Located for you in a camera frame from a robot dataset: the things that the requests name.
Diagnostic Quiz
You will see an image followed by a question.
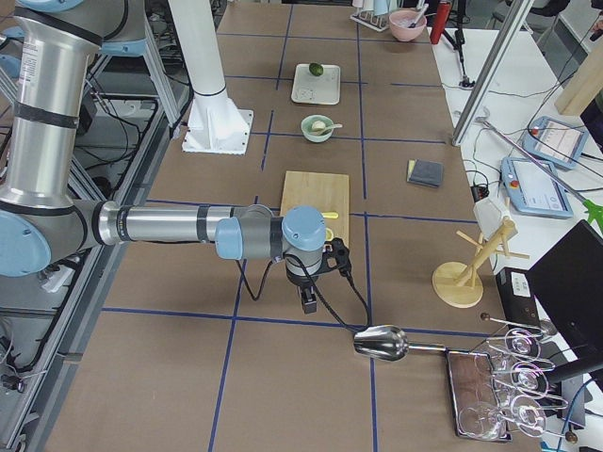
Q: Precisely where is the blue teach pendant tablet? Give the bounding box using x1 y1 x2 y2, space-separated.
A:
500 157 574 218
523 116 590 170

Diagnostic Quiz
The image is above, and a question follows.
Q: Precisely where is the grey folded cloth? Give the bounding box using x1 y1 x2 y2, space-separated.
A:
406 159 444 187

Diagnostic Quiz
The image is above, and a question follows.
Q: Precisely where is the metal scoop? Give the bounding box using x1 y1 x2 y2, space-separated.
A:
352 325 447 362

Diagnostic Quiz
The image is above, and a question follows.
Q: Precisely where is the wine glass tray rack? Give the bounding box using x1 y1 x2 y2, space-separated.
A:
446 313 569 443

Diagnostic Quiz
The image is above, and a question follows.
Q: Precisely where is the white rectangular tray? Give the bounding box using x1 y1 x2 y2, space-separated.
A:
291 63 341 105

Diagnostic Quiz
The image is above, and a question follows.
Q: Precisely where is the black monitor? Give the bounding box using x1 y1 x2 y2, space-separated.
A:
527 220 602 383

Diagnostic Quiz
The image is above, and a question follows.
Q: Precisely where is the white ceramic spoon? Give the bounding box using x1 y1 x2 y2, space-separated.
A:
312 123 343 136

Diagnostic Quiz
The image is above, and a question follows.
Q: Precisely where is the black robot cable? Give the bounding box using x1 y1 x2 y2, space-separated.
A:
235 257 373 331

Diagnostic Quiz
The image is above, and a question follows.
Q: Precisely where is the pink bowl with ice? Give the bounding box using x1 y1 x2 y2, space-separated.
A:
388 9 427 42

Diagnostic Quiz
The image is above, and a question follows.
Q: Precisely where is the green avocado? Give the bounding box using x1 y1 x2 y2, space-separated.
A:
308 62 324 76

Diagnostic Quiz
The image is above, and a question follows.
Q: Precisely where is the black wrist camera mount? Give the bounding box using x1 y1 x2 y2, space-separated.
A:
320 237 352 279

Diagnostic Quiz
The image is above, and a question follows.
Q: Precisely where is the mint green bowl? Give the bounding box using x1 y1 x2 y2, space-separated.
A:
301 115 334 143

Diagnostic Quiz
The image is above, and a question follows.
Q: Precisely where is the metal stand with green clip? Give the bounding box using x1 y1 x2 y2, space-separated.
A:
475 114 603 229

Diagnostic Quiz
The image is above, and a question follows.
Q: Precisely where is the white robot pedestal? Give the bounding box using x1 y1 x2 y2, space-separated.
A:
169 0 253 155

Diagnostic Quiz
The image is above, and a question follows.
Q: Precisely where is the wooden cutting board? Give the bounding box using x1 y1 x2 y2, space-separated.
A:
280 170 350 246

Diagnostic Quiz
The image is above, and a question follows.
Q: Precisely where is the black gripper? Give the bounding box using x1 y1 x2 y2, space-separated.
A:
285 264 319 315

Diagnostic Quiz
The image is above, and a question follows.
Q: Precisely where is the red cylinder bottle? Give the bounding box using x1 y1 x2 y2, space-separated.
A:
430 0 451 45

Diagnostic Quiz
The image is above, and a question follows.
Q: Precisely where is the wooden mug tree stand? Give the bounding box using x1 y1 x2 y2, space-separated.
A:
432 216 530 309

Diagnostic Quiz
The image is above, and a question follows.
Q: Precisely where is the aluminium frame post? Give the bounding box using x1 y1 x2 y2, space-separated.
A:
451 0 534 146

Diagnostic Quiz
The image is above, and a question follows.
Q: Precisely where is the steel cylinder tool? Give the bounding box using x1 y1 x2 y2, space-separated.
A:
409 3 429 28

